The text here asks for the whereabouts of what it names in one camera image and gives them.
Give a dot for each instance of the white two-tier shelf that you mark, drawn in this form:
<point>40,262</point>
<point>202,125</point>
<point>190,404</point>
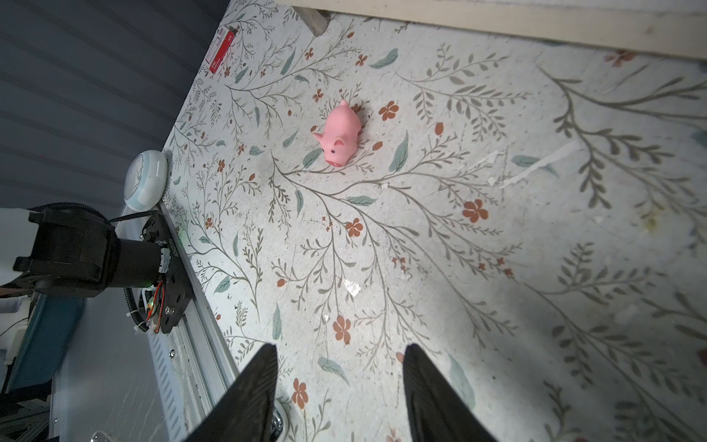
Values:
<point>671,28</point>

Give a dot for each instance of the red card pack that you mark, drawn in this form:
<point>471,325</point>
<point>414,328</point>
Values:
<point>219,48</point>

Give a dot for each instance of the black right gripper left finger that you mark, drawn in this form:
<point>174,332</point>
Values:
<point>246,410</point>

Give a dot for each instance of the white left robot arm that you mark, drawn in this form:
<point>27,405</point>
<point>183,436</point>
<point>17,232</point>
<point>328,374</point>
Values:
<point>72,250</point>

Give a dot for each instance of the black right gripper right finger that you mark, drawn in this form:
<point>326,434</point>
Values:
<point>435,411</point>

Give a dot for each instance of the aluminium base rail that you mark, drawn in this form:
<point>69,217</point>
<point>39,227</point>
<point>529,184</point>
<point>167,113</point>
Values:
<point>119,384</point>

